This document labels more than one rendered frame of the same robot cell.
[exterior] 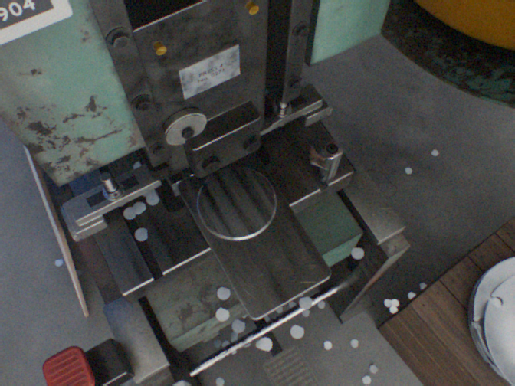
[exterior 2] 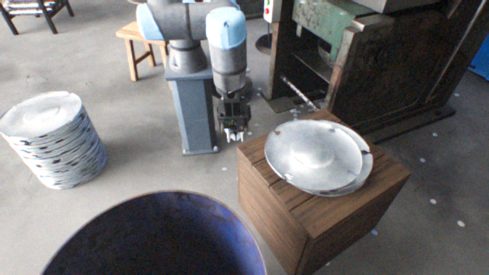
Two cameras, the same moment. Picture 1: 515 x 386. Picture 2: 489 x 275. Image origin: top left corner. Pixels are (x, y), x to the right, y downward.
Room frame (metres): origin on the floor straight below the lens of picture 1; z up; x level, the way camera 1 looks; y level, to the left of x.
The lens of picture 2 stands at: (0.02, -1.23, 1.01)
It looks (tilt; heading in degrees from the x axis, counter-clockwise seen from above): 44 degrees down; 96
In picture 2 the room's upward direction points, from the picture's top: straight up
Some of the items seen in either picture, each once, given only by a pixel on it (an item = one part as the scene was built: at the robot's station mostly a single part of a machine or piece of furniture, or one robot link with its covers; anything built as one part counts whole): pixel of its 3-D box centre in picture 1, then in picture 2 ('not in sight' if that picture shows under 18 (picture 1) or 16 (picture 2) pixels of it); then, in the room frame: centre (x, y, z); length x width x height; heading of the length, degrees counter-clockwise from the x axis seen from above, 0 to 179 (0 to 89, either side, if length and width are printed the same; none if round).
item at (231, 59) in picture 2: not in sight; (227, 41); (-0.06, -0.71, 0.77); 0.09 x 0.08 x 0.11; 103
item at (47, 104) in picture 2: not in sight; (41, 113); (-0.86, -0.47, 0.32); 0.29 x 0.29 x 0.01
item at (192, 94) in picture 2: not in sight; (195, 108); (-0.30, -0.25, 0.23); 0.19 x 0.19 x 0.45; 14
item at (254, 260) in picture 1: (251, 240); not in sight; (0.27, 0.01, 0.72); 0.25 x 0.14 x 0.14; 31
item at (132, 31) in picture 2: not in sight; (157, 54); (-0.70, 0.34, 0.16); 0.34 x 0.24 x 0.34; 165
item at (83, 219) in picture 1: (108, 192); not in sight; (0.33, 0.24, 0.76); 0.17 x 0.06 x 0.10; 121
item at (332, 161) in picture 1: (328, 161); not in sight; (0.40, -0.12, 0.75); 0.03 x 0.03 x 0.10; 31
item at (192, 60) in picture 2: not in sight; (187, 52); (-0.30, -0.25, 0.50); 0.15 x 0.15 x 0.10
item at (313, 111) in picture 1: (286, 106); not in sight; (0.51, -0.05, 0.76); 0.17 x 0.06 x 0.10; 121
